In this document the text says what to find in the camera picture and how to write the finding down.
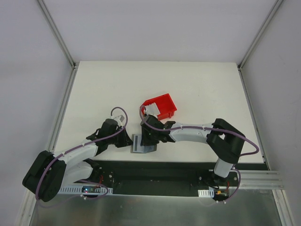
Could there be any left aluminium frame post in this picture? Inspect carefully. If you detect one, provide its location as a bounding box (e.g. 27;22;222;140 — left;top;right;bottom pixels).
36;0;77;68

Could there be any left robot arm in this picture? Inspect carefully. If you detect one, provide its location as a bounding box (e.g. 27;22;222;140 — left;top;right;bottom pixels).
22;115;133;202

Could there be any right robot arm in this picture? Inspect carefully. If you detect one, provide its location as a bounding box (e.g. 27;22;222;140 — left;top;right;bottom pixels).
140;115;245;187

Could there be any left white cable duct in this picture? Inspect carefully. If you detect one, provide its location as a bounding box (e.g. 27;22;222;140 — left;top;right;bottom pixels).
58;185;113;195

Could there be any horizontal aluminium extrusion rail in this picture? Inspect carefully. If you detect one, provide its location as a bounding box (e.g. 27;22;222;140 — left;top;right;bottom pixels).
239;170;284;190

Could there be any white credit card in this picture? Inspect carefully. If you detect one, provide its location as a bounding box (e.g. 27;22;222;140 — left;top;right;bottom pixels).
132;135;143;153

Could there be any red plastic card tray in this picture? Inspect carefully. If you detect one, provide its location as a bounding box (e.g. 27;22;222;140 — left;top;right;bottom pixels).
142;93;177;120

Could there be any aluminium frame post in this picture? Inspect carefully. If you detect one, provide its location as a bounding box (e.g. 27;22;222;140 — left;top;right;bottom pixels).
238;0;285;71
36;0;77;68

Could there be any right table side rail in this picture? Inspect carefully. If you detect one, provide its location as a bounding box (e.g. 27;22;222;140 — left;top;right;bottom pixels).
238;68;270;169

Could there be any right aluminium frame post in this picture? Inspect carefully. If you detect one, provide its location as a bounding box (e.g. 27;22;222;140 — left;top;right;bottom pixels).
238;0;285;71

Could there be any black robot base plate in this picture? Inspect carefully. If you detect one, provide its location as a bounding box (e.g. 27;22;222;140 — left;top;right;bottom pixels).
85;160;238;197

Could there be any right white cable duct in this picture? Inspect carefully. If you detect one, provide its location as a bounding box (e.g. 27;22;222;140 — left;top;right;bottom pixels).
198;188;214;198

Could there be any table side rail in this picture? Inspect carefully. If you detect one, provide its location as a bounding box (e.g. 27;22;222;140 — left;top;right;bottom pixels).
238;68;270;169
46;64;79;152

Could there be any grey leather card holder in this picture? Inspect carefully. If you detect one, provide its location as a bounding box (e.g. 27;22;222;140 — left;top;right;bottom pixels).
131;134;157;154

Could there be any white cable duct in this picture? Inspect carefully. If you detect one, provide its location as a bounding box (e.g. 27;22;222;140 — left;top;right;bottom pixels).
58;185;113;195
198;188;214;198

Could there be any left table side rail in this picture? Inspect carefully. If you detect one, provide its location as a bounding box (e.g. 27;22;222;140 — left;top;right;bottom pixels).
46;64;79;152

